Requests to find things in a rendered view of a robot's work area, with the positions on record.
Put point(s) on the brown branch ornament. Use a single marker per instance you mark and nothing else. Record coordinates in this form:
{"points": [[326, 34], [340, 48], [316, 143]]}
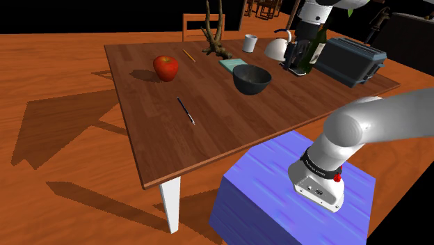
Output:
{"points": [[215, 44]]}

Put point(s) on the dark grey toaster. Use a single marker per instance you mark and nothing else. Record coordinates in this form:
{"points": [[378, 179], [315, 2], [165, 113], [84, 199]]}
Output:
{"points": [[349, 62]]}

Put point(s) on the white kettle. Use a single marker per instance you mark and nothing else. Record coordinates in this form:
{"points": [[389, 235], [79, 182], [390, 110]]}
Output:
{"points": [[276, 49]]}

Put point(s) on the wooden table with white legs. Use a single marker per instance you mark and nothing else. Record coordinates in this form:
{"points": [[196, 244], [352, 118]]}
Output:
{"points": [[217, 129]]}

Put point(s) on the white cup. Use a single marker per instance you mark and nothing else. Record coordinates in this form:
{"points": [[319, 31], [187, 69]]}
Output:
{"points": [[250, 44]]}

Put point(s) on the red apple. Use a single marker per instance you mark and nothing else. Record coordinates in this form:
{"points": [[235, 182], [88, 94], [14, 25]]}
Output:
{"points": [[166, 69]]}

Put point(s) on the blue robot stand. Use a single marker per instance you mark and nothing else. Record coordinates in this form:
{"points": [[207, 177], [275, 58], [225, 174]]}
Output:
{"points": [[264, 190]]}

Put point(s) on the dark wooden chairs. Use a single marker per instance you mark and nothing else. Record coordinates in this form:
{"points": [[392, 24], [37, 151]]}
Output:
{"points": [[266, 7]]}

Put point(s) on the teal book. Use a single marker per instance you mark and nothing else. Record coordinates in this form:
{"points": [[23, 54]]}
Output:
{"points": [[230, 63]]}

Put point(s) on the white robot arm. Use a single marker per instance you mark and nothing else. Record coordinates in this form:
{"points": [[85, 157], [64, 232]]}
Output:
{"points": [[390, 115]]}

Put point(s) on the green wine bottle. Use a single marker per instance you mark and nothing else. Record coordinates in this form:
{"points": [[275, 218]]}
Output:
{"points": [[317, 51]]}

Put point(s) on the dark cabinet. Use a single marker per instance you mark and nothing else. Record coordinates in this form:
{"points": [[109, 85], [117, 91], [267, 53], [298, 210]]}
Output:
{"points": [[407, 44]]}

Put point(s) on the white-edged flat phone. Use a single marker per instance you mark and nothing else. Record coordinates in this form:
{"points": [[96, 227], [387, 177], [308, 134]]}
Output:
{"points": [[298, 72]]}

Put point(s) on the black bowl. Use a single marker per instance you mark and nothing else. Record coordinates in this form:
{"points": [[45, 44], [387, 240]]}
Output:
{"points": [[251, 80]]}

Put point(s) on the yellow pencil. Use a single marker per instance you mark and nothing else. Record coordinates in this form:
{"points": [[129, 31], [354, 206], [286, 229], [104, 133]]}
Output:
{"points": [[189, 55]]}

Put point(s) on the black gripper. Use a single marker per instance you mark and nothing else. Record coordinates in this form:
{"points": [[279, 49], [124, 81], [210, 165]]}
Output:
{"points": [[295, 51]]}

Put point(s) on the wooden chair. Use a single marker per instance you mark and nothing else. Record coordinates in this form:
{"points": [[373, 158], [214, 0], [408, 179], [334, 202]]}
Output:
{"points": [[193, 25]]}

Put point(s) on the dark blue pen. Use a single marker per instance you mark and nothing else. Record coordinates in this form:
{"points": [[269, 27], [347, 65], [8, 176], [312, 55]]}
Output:
{"points": [[185, 110]]}

